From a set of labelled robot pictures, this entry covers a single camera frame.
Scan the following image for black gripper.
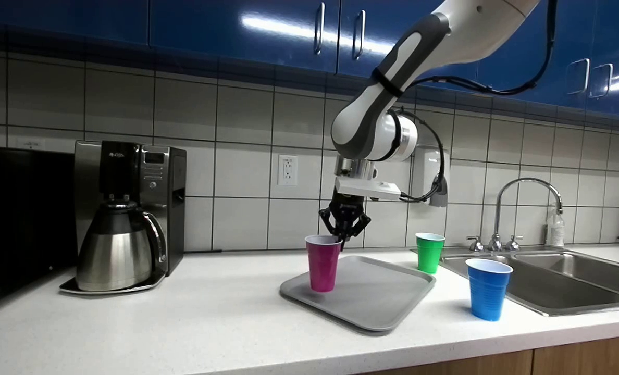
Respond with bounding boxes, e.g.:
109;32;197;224
319;192;372;249

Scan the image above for magenta plastic cup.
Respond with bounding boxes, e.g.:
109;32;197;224
304;234;342;292

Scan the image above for green plastic cup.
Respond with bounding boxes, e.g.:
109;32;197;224
414;234;446;274

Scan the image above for blue plastic cup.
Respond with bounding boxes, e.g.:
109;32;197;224
464;259;513;320

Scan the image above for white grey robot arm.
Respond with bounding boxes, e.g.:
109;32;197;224
319;0;539;244

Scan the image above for grey plastic tray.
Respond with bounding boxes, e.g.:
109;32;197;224
279;256;435;336

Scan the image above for chrome sink faucet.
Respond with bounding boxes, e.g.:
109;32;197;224
464;174;566;254

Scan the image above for stainless steel double sink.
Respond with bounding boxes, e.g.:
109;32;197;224
439;247;619;318

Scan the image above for clear soap bottle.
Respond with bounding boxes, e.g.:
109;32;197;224
543;212;564;245

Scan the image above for steel coffee carafe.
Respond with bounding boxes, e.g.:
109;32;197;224
60;204;167;295

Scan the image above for black coffee maker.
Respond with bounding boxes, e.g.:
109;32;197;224
72;139;188;276

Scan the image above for wooden lower cabinet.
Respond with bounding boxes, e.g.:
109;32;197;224
367;338;619;375

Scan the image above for blue upper cabinets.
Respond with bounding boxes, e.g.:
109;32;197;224
0;0;619;120

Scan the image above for black microwave oven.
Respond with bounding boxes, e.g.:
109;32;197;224
0;148;77;300

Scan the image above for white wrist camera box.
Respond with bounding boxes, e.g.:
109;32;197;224
336;176;400;200

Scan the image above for white wall outlet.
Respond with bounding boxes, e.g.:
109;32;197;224
277;154;299;186

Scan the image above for white wall soap dispenser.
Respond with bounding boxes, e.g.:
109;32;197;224
411;150;449;205

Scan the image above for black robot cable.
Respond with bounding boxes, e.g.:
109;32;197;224
390;0;559;204

